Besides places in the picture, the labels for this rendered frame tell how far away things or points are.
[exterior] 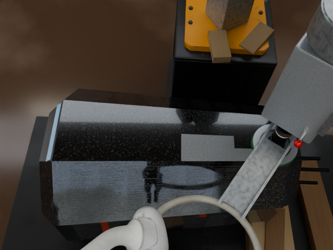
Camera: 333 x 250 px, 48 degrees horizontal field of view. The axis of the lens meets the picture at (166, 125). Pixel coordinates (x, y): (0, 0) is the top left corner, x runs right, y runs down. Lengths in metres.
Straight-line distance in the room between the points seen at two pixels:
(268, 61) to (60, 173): 1.30
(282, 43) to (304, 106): 2.07
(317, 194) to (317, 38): 1.65
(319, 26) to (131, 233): 0.81
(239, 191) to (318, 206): 1.10
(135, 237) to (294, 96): 0.72
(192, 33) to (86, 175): 1.03
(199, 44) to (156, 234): 1.28
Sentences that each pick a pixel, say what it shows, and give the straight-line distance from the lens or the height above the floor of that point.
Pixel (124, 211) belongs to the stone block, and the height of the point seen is 0.64.
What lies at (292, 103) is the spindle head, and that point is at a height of 1.30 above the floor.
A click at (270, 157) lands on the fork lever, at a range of 1.65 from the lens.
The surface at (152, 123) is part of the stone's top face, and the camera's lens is 1.81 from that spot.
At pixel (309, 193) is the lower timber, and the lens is 2.64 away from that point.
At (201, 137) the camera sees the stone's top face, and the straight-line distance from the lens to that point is 1.79.
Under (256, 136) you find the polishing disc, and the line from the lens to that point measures 1.81.
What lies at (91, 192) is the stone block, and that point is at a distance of 1.81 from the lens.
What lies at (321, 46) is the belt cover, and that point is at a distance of 1.16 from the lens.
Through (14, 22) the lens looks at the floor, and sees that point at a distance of 3.57.
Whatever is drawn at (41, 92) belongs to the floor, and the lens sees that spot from 3.02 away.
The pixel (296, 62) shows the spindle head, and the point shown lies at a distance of 1.26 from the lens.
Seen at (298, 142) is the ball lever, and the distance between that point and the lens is 1.46.
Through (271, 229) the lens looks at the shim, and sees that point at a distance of 2.35.
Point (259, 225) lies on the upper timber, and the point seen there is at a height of 0.21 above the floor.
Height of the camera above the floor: 2.40
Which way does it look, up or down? 60 degrees down
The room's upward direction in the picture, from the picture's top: 4 degrees clockwise
